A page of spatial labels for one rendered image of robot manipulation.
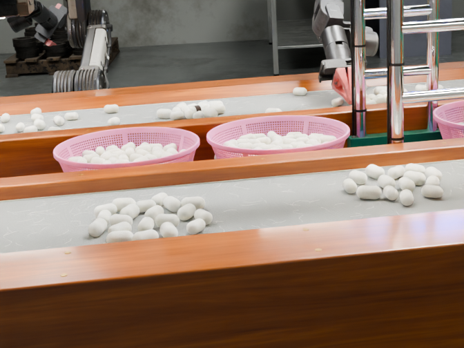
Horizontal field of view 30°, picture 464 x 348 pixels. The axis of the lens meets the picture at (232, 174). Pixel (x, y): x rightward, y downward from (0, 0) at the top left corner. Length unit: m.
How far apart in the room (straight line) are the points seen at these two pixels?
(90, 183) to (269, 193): 0.29
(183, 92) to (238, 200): 0.81
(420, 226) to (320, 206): 0.20
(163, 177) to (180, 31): 7.31
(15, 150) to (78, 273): 0.74
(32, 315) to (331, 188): 0.54
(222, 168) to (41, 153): 0.46
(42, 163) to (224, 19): 6.98
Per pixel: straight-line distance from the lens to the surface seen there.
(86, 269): 1.02
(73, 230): 1.23
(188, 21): 8.65
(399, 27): 1.47
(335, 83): 1.94
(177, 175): 1.39
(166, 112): 1.88
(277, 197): 1.30
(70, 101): 2.08
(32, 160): 1.73
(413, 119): 1.80
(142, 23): 8.70
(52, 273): 1.03
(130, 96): 2.07
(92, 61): 2.35
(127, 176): 1.39
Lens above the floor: 1.15
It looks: 16 degrees down
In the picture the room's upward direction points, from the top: 3 degrees counter-clockwise
